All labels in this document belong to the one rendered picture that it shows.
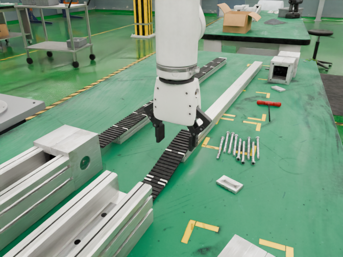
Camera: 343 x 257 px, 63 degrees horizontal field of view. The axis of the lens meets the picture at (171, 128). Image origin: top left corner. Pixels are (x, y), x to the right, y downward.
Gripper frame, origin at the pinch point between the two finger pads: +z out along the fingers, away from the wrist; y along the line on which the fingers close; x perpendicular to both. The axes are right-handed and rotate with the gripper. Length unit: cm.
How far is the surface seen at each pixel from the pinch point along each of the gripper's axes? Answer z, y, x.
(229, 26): 1, 46, -198
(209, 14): 76, 370, -1047
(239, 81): 3, 0, -59
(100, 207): 1.3, 2.3, 24.6
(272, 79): 5, -11, -74
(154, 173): 4.6, 1.2, 8.3
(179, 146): 2.5, -0.1, -1.6
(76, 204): -2.4, 3.3, 28.7
